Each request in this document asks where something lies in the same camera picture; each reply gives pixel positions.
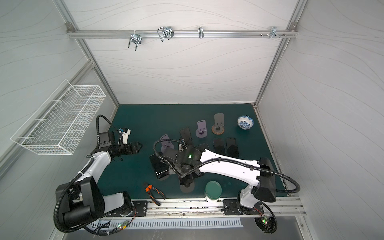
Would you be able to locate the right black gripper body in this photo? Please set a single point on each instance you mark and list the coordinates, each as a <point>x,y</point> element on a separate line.
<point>167,153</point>

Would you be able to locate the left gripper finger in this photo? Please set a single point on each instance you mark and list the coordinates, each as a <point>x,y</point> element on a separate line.
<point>133,151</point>
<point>135,145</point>

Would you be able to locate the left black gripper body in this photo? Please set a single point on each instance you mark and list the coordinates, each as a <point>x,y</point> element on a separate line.
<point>121,148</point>

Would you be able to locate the black smartphone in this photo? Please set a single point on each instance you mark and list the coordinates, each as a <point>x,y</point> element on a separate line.
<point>203,147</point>
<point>158,165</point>
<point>187,180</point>
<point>232,148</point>

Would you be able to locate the blue edged smartphone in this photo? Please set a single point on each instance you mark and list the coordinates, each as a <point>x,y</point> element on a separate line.
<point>219,146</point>

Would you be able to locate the brown round phone stand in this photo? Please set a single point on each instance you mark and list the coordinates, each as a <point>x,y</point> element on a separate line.
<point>219,124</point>

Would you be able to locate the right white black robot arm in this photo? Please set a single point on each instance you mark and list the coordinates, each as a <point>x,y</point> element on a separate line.
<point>262,181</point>

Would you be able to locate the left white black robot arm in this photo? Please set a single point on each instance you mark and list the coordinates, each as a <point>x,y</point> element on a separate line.
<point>80,201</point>

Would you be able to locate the black square phone stand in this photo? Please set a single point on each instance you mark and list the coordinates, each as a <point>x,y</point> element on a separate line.
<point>186,136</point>

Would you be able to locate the dark stand front left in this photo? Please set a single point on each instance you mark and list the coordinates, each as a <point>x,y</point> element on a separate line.
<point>162,176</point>

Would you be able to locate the dark round phone stand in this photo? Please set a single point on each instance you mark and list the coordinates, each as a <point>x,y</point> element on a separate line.
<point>187,188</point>

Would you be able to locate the lilac phone stand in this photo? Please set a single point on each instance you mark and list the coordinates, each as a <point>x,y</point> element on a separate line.
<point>201,131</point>

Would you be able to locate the green lid jar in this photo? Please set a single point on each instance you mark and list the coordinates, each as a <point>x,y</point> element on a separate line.
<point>213,191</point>

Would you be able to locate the orange black pliers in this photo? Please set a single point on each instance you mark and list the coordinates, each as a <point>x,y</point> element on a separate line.
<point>150,189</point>

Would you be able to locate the green table mat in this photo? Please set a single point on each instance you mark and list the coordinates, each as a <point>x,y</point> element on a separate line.
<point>150,122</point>

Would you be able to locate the blue white porcelain bowl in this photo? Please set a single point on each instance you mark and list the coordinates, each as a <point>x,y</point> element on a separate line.
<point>245,122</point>

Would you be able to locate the left metal clamp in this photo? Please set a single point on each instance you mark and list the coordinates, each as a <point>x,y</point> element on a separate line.
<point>135,40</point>

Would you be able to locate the metal clamp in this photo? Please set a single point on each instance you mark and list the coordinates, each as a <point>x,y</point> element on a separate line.
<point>273,34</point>
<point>135,40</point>
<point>201,32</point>
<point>165,32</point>

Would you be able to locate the right metal clamp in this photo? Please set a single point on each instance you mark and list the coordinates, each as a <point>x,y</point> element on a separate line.
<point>273,34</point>

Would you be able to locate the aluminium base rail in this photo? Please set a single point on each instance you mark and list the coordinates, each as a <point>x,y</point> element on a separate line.
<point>224,207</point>

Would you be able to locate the white wire basket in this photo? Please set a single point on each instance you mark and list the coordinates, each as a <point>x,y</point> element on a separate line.
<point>58,125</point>

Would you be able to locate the white slotted cable duct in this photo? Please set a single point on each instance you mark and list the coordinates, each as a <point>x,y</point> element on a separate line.
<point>197,223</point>

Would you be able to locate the aluminium cross rail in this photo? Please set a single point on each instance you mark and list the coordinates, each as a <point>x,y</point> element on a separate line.
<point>179,34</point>

